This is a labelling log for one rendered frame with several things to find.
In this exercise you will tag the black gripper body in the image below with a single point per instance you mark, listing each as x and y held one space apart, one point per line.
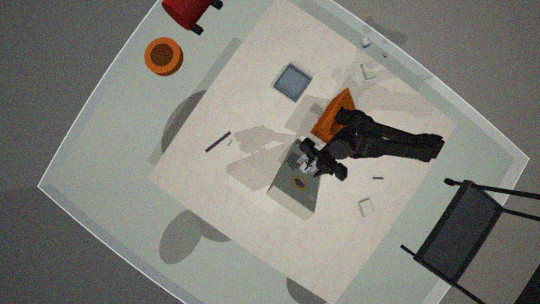
307 146

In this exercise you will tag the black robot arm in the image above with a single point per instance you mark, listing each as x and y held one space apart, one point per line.
368 142

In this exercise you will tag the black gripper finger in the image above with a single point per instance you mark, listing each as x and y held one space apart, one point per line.
309 162
319 173

